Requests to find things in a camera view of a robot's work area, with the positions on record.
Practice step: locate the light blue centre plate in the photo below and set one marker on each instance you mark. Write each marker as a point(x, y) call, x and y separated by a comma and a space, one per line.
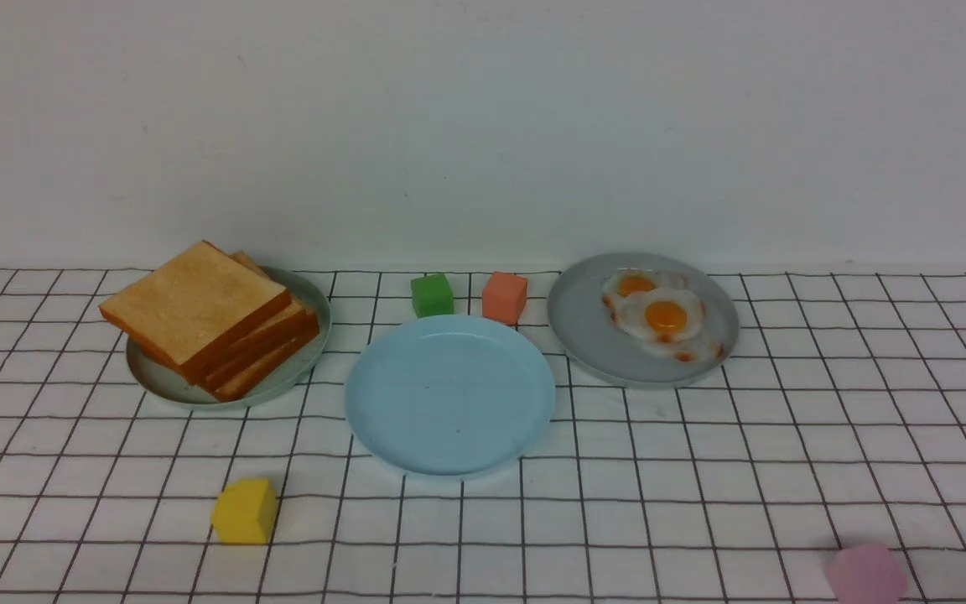
point(450, 397)

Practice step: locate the green foam cube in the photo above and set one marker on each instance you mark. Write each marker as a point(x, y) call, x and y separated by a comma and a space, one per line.
point(432, 295)

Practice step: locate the orange foam cube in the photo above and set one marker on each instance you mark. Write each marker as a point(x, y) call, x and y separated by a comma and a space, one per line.
point(504, 298)

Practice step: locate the fried egg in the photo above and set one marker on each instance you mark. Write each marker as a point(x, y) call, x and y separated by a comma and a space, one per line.
point(629, 280)
point(662, 315)
point(704, 347)

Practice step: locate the pale green bread plate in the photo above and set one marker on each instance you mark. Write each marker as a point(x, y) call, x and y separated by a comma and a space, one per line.
point(165, 385)

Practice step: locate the yellow foam cube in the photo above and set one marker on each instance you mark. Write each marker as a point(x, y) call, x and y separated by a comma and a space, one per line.
point(245, 512)

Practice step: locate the grey egg plate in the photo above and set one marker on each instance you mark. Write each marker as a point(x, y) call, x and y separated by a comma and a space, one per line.
point(590, 335)

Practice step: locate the pink foam cube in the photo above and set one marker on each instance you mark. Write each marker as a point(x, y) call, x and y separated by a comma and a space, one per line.
point(868, 573)

